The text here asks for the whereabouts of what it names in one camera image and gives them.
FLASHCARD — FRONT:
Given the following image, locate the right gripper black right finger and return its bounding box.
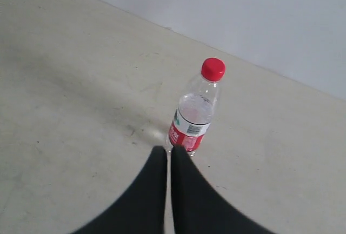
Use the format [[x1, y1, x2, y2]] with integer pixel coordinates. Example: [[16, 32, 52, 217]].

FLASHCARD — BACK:
[[171, 146, 272, 234]]

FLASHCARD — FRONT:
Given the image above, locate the clear plastic water bottle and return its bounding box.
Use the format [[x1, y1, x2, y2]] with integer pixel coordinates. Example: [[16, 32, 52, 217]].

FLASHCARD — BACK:
[[166, 57, 226, 156]]

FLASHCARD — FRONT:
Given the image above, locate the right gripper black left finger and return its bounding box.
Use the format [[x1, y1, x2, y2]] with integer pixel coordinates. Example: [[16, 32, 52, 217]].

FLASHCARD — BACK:
[[74, 146, 168, 233]]

